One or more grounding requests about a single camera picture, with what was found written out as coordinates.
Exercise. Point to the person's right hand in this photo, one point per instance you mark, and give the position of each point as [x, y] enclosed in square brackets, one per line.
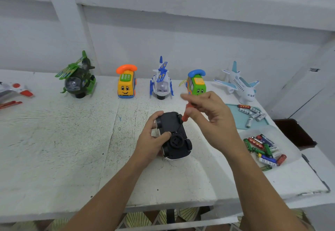
[219, 128]

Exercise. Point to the person's left hand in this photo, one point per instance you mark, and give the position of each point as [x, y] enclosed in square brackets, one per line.
[147, 144]

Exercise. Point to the person's left thumb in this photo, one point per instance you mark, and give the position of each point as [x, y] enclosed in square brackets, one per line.
[163, 136]

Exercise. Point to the person's right thumb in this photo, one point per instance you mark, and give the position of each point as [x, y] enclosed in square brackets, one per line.
[195, 114]

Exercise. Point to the black toy car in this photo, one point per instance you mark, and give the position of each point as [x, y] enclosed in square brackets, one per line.
[175, 139]

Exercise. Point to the person's right forearm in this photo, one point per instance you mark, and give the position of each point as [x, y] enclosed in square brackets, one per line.
[259, 194]

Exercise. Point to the person's left forearm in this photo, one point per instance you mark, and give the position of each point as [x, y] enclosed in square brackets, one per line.
[110, 194]

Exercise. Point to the green toy phone car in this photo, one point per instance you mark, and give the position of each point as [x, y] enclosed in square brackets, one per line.
[196, 84]

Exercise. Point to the teal tray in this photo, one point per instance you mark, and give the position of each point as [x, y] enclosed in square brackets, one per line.
[235, 115]

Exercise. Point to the white blue toy helicopter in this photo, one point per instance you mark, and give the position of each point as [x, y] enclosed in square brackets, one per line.
[161, 83]

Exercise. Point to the red battery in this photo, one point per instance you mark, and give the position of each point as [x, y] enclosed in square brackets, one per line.
[244, 106]

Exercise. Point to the white toy airplane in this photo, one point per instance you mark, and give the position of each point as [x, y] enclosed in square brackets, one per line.
[242, 84]

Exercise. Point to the pile of white batteries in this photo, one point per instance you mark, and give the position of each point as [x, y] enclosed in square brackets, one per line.
[254, 114]

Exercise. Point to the yellow toy phone car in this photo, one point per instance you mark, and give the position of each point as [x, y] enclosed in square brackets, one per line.
[126, 85]

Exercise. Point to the heap of colourful batteries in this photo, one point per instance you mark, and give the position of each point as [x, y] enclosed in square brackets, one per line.
[263, 151]

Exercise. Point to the black table leg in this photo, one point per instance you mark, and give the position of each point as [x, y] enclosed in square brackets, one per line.
[170, 215]

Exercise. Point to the clear plastic container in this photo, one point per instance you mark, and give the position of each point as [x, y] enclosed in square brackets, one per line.
[290, 144]

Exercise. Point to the green toy helicopter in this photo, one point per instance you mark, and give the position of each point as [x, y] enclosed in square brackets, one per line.
[77, 83]

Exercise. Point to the red plastic toy part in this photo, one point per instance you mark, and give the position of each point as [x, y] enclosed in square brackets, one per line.
[9, 104]

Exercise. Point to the white red toy plane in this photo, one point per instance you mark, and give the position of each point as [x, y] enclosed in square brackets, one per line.
[13, 89]

